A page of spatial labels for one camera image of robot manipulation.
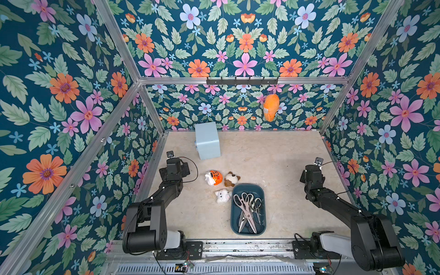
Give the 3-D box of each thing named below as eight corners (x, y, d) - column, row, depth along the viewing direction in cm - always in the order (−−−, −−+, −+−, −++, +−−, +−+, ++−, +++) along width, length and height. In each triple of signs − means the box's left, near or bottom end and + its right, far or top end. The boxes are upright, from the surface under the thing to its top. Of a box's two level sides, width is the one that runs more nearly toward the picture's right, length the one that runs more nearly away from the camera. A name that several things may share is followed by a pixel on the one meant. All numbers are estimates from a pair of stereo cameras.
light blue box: (200, 162, 105) (196, 145, 92) (199, 142, 116) (194, 124, 103) (221, 159, 107) (219, 141, 94) (217, 139, 118) (215, 121, 105)
